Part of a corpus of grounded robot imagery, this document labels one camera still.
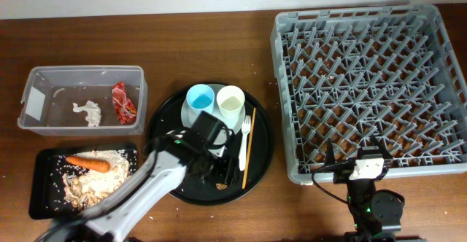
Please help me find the red snack wrapper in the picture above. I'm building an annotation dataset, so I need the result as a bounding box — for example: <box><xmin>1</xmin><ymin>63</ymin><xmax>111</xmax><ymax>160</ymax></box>
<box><xmin>112</xmin><ymin>81</ymin><xmax>137</xmax><ymax>125</ymax></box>

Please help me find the wooden chopstick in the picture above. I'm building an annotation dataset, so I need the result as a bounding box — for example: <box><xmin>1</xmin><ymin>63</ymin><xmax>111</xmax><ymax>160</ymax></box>
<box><xmin>242</xmin><ymin>107</ymin><xmax>257</xmax><ymax>190</ymax></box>

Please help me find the grey dishwasher rack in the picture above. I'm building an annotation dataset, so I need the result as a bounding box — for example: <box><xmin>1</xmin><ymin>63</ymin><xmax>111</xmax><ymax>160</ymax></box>
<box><xmin>270</xmin><ymin>4</ymin><xmax>466</xmax><ymax>185</ymax></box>

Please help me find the white plastic fork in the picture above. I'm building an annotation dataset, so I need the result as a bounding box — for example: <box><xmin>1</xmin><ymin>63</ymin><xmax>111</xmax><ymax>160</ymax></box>
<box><xmin>238</xmin><ymin>115</ymin><xmax>252</xmax><ymax>171</ymax></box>

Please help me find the clear plastic bin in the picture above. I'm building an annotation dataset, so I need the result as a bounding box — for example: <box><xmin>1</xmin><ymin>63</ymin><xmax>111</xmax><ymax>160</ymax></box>
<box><xmin>18</xmin><ymin>65</ymin><xmax>149</xmax><ymax>136</ymax></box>

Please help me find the blue plastic cup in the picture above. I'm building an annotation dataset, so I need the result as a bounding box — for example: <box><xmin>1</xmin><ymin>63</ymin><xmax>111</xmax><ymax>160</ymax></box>
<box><xmin>186</xmin><ymin>84</ymin><xmax>215</xmax><ymax>114</ymax></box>

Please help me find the orange carrot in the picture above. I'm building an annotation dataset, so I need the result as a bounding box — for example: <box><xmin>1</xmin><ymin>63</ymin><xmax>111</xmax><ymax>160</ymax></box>
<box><xmin>65</xmin><ymin>156</ymin><xmax>111</xmax><ymax>173</ymax></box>

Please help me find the cream plastic cup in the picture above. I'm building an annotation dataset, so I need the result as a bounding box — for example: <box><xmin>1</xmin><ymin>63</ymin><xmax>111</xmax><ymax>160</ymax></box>
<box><xmin>216</xmin><ymin>85</ymin><xmax>245</xmax><ymax>119</ymax></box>

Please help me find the black rectangular tray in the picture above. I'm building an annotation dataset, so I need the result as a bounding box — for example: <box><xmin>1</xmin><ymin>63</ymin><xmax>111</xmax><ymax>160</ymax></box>
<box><xmin>28</xmin><ymin>142</ymin><xmax>138</xmax><ymax>219</ymax></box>

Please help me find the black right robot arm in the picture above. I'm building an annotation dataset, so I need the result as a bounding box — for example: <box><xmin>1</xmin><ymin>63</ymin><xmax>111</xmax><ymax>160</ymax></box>
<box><xmin>324</xmin><ymin>136</ymin><xmax>405</xmax><ymax>242</ymax></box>

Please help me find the light blue plate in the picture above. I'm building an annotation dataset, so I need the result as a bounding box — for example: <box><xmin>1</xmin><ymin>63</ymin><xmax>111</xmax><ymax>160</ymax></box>
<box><xmin>181</xmin><ymin>100</ymin><xmax>245</xmax><ymax>144</ymax></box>

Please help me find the round black tray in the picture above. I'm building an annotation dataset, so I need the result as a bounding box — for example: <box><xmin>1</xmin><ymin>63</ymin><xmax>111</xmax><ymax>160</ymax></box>
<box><xmin>146</xmin><ymin>88</ymin><xmax>274</xmax><ymax>206</ymax></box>

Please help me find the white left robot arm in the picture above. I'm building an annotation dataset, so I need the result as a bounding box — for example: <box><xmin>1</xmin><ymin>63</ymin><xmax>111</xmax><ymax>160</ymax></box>
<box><xmin>36</xmin><ymin>112</ymin><xmax>235</xmax><ymax>241</ymax></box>

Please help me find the white napkin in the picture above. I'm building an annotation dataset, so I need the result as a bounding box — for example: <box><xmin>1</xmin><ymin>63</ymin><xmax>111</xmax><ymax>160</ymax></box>
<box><xmin>73</xmin><ymin>101</ymin><xmax>101</xmax><ymax>127</ymax></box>

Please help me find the brown food scrap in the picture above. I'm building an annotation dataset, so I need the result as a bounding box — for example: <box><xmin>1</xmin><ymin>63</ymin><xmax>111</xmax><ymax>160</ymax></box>
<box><xmin>216</xmin><ymin>183</ymin><xmax>228</xmax><ymax>190</ymax></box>

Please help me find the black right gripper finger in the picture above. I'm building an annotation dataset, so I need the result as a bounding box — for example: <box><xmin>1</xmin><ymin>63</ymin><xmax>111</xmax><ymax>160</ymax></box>
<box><xmin>370</xmin><ymin>135</ymin><xmax>392</xmax><ymax>158</ymax></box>
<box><xmin>325</xmin><ymin>138</ymin><xmax>335</xmax><ymax>165</ymax></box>

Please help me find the food leftovers pile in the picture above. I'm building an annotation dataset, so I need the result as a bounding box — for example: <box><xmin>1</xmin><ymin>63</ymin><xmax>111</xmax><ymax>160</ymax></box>
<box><xmin>45</xmin><ymin>149</ymin><xmax>138</xmax><ymax>214</ymax></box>

